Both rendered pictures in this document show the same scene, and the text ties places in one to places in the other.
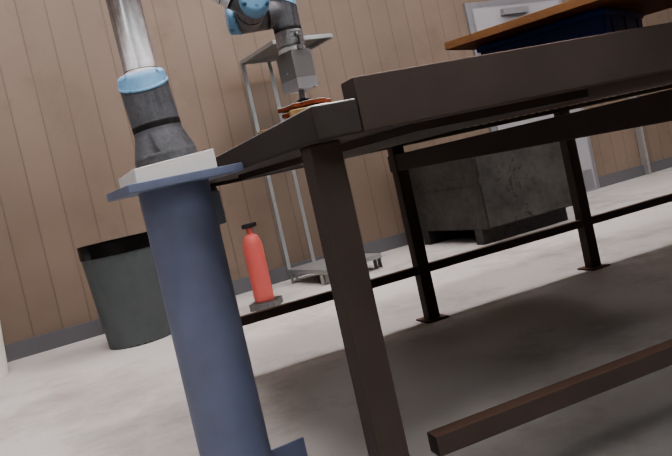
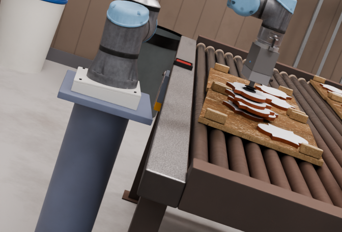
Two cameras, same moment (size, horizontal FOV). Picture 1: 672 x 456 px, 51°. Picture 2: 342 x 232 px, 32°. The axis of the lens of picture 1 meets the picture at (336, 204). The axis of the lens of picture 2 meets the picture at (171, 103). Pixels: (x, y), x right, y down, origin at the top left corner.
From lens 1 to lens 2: 0.64 m
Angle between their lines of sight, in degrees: 21
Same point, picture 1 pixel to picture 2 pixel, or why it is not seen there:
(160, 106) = (124, 42)
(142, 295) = (147, 81)
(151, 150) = (100, 68)
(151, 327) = not seen: hidden behind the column
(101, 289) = not seen: hidden behind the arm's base
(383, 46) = not seen: outside the picture
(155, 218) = (75, 116)
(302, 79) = (256, 75)
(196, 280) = (75, 175)
